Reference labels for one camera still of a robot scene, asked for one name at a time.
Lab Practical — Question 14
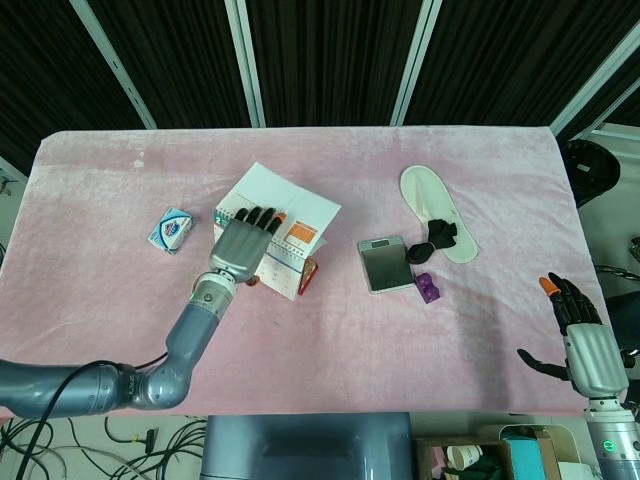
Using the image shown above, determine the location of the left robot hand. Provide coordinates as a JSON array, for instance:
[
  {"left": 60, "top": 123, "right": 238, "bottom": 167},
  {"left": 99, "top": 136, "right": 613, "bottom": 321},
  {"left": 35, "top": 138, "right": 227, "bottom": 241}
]
[{"left": 207, "top": 205, "right": 288, "bottom": 288}]

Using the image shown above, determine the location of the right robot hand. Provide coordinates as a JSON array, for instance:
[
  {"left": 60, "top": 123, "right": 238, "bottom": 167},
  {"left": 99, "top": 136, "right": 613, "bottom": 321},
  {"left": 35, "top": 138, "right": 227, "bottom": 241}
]
[{"left": 516, "top": 271, "right": 630, "bottom": 399}]

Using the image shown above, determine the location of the blue white soap packet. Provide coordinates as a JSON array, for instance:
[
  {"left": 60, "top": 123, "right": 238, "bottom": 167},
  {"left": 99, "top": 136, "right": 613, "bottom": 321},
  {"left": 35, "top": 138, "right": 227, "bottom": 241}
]
[{"left": 146, "top": 206, "right": 196, "bottom": 257}]

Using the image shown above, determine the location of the pink plush tablecloth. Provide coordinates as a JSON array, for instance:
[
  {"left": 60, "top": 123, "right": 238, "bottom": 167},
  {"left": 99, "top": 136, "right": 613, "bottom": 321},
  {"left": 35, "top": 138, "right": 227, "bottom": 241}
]
[{"left": 0, "top": 124, "right": 611, "bottom": 419}]

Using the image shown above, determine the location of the teal box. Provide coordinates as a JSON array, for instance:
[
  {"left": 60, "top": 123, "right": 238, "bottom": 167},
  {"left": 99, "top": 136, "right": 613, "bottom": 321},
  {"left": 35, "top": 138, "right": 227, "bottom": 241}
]
[{"left": 501, "top": 436, "right": 545, "bottom": 480}]

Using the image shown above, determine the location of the brown cardboard box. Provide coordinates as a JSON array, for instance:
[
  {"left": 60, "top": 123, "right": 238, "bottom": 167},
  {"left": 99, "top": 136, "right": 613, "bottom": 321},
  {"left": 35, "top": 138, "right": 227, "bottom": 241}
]
[{"left": 414, "top": 423, "right": 584, "bottom": 480}]

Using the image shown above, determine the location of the silver kitchen scale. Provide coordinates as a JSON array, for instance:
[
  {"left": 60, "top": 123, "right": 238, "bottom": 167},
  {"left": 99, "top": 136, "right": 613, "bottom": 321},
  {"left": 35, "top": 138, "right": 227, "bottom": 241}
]
[{"left": 356, "top": 233, "right": 417, "bottom": 295}]

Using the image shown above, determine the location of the white paper cup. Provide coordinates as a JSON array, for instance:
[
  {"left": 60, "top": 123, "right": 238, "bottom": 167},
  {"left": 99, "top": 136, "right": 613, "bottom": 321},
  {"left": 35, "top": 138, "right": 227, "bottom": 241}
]
[{"left": 446, "top": 443, "right": 484, "bottom": 472}]

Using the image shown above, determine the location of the purple toy brick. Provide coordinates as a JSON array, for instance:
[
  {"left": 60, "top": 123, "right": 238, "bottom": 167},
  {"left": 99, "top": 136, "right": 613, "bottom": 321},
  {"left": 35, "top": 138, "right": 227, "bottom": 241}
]
[{"left": 414, "top": 272, "right": 443, "bottom": 305}]

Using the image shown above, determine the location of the black round stool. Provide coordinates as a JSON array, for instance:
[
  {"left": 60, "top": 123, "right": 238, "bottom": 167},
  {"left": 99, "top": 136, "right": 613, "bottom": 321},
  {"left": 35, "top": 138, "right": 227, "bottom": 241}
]
[{"left": 564, "top": 139, "right": 622, "bottom": 209}]

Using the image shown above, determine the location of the white slipper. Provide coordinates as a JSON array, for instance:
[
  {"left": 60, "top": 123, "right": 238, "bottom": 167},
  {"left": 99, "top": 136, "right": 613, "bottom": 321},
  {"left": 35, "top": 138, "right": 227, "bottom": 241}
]
[{"left": 399, "top": 166, "right": 482, "bottom": 265}]

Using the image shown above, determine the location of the black knotted cloth bundle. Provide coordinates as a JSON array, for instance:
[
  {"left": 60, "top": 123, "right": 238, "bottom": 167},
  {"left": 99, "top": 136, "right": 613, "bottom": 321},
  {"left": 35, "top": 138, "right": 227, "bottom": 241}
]
[{"left": 405, "top": 214, "right": 459, "bottom": 265}]

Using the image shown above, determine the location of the black curtain panel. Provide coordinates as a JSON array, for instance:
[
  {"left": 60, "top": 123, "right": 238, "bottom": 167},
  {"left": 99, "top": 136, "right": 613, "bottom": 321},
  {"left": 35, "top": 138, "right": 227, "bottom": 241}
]
[
  {"left": 407, "top": 0, "right": 640, "bottom": 127},
  {"left": 0, "top": 0, "right": 146, "bottom": 176},
  {"left": 89, "top": 0, "right": 251, "bottom": 129},
  {"left": 247, "top": 0, "right": 419, "bottom": 127}
]

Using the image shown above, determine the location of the grey robot torso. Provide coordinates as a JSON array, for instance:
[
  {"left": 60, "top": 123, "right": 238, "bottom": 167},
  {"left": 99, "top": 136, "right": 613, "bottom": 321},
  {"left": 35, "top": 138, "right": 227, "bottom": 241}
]
[{"left": 199, "top": 412, "right": 414, "bottom": 480}]

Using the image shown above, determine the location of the white frame post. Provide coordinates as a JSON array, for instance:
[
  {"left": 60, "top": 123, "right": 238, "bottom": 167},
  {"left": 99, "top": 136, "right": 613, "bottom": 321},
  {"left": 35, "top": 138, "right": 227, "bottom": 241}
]
[
  {"left": 69, "top": 0, "right": 157, "bottom": 130},
  {"left": 389, "top": 0, "right": 442, "bottom": 126},
  {"left": 224, "top": 0, "right": 267, "bottom": 128},
  {"left": 548, "top": 29, "right": 640, "bottom": 139}
]

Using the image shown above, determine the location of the black floor cable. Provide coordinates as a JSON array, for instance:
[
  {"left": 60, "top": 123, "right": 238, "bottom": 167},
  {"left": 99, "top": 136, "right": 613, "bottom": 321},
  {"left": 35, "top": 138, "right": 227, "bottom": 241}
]
[{"left": 102, "top": 417, "right": 207, "bottom": 480}]

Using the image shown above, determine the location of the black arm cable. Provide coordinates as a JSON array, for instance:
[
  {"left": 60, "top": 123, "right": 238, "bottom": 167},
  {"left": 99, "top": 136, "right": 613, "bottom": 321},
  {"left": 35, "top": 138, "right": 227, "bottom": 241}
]
[{"left": 13, "top": 360, "right": 124, "bottom": 480}]

